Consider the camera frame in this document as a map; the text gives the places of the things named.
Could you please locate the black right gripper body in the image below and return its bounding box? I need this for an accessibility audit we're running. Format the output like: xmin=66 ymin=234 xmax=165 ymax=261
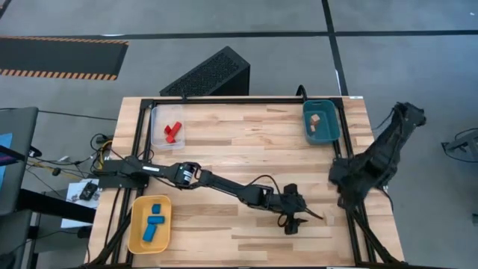
xmin=328 ymin=162 xmax=365 ymax=210

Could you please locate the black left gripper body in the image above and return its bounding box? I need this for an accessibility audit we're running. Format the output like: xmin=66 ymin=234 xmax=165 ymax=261
xmin=267 ymin=188 xmax=309 ymax=220

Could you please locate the teal plastic bin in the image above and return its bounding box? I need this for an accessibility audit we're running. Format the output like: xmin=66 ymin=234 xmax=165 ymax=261
xmin=302 ymin=99 xmax=341 ymax=146

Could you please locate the grey stand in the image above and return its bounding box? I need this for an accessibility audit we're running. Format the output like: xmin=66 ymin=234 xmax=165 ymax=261
xmin=441 ymin=127 xmax=478 ymax=164

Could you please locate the black perforated computer case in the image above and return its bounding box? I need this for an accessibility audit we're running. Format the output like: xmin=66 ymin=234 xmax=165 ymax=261
xmin=159 ymin=46 xmax=251 ymax=97

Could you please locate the yellow plastic bin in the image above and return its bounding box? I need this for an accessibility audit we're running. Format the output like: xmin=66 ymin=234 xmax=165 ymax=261
xmin=127 ymin=194 xmax=173 ymax=256

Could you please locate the clear plastic container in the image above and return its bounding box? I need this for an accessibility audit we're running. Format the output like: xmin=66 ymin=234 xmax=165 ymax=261
xmin=150 ymin=104 xmax=187 ymax=151

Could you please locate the small black device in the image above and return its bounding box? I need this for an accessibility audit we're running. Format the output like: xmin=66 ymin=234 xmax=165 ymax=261
xmin=78 ymin=182 xmax=99 ymax=202

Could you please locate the white paper sheet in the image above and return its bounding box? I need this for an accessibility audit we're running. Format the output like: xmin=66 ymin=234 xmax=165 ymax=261
xmin=60 ymin=178 xmax=101 ymax=229

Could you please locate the black desk beam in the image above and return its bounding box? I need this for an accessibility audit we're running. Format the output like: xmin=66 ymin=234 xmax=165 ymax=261
xmin=16 ymin=188 xmax=97 ymax=225

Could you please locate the grey chair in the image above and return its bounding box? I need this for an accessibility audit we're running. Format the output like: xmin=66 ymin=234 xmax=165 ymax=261
xmin=0 ymin=106 xmax=40 ymax=217

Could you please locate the black hazard-striped floor mat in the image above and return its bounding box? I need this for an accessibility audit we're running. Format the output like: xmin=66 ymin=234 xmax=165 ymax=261
xmin=0 ymin=35 xmax=130 ymax=81

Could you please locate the blue panel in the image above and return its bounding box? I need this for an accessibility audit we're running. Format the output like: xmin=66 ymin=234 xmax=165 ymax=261
xmin=0 ymin=132 xmax=13 ymax=190

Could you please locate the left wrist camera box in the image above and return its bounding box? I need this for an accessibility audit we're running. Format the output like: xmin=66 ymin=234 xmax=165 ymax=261
xmin=282 ymin=182 xmax=301 ymax=196

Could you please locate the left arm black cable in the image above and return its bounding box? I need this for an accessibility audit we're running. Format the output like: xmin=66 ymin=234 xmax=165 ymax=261
xmin=246 ymin=174 xmax=285 ymax=199

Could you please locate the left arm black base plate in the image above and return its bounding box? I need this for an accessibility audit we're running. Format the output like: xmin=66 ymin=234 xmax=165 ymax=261
xmin=97 ymin=160 xmax=150 ymax=189

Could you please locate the yellow cable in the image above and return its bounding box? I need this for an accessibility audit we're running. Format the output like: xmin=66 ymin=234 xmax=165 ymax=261
xmin=97 ymin=139 xmax=114 ymax=170

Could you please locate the black floor cable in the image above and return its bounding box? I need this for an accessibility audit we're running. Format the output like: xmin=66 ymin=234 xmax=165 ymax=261
xmin=37 ymin=109 xmax=119 ymax=122

